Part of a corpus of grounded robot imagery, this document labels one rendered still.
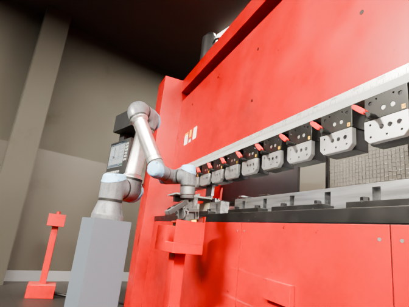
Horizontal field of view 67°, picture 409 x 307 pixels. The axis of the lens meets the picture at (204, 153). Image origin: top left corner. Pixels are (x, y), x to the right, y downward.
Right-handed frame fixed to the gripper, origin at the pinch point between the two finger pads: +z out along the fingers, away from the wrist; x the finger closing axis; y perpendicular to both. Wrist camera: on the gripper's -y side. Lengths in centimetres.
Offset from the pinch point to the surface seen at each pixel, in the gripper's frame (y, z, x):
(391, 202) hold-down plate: 17, -15, -90
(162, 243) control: -6.7, 3.2, 6.3
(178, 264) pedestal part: 0.3, 12.5, 2.1
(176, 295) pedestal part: -0.2, 26.5, 2.1
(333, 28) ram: 31, -89, -66
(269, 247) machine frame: 15.8, 1.1, -43.3
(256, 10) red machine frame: 43, -140, -6
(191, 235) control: 2.5, -1.2, -4.9
